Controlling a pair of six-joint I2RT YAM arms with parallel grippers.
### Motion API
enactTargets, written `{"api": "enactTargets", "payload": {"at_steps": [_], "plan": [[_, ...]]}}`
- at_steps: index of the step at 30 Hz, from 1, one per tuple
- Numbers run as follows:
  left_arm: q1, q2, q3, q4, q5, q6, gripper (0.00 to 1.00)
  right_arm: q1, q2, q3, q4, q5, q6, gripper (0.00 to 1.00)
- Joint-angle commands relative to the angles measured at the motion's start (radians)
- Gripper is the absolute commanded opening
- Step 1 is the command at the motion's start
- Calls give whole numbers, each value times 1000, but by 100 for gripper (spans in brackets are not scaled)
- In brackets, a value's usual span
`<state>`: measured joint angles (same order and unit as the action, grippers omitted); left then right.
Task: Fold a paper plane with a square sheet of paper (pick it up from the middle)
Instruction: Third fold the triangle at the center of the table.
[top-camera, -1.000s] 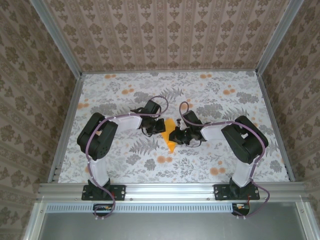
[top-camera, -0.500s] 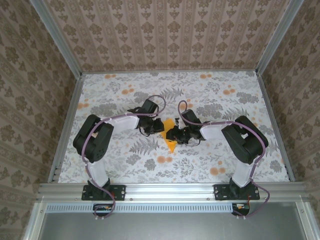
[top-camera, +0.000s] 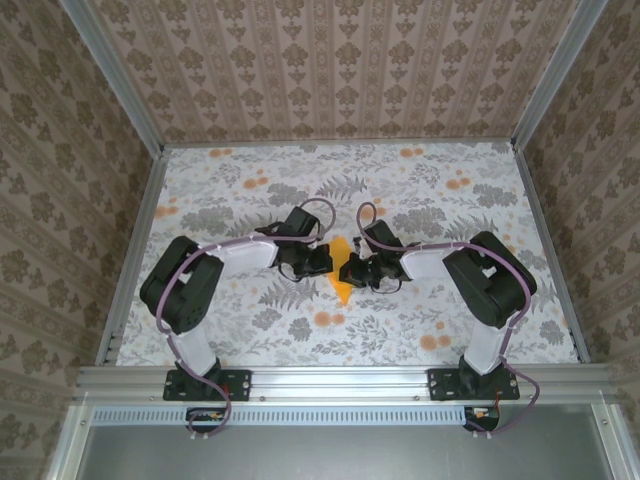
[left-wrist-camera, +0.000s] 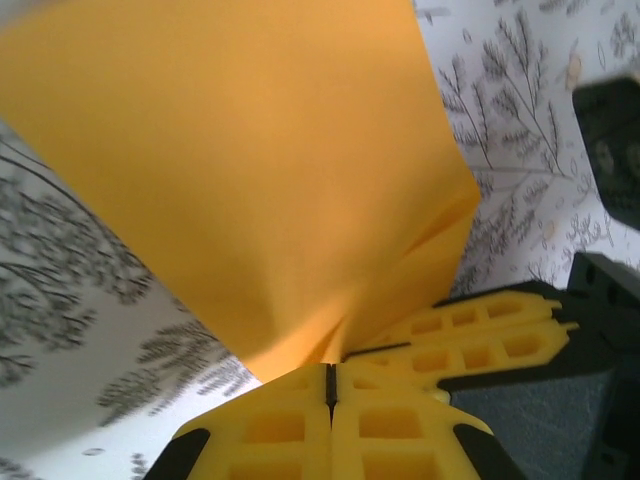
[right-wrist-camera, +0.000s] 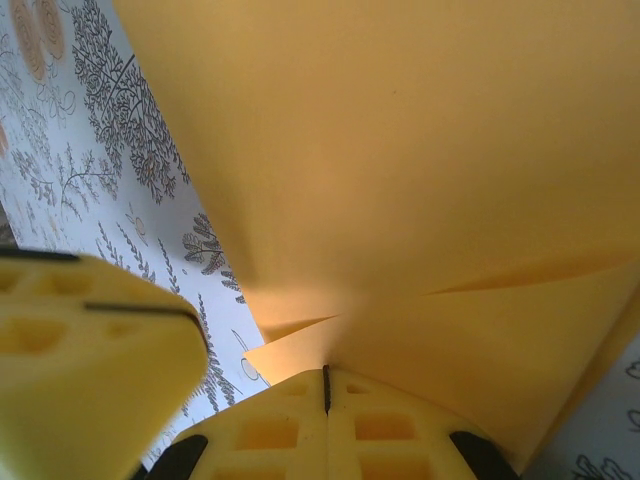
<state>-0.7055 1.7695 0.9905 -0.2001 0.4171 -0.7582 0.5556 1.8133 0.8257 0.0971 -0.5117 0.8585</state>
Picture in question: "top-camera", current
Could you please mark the aluminium table side rail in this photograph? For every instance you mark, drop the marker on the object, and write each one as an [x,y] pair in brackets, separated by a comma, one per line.
[536,200]
[149,200]

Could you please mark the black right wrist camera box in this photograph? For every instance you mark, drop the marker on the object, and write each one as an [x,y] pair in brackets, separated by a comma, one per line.
[382,235]

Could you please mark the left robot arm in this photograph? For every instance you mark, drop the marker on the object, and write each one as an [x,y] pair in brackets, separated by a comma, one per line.
[180,290]

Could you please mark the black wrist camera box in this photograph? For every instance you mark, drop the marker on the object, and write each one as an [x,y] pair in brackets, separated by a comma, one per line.
[300,222]
[382,235]

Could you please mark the orange cloth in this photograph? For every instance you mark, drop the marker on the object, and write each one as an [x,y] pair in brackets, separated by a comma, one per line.
[345,292]

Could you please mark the aluminium mounting rail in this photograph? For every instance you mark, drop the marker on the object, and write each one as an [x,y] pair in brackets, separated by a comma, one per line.
[340,382]

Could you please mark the floral patterned table cover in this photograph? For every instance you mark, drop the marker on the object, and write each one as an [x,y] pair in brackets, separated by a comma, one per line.
[400,325]

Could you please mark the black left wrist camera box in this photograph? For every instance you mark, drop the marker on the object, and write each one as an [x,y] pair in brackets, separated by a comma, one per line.
[300,222]

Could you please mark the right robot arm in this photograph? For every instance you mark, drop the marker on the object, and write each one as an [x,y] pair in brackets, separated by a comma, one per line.
[490,285]

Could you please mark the aluminium frame corner post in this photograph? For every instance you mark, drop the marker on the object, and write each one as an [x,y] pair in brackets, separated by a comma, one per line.
[560,75]
[115,80]

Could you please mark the grey metal panel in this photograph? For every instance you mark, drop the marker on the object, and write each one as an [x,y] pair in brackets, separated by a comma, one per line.
[340,455]

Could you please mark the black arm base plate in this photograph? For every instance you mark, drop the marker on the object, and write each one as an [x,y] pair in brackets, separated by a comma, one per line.
[240,385]
[440,385]

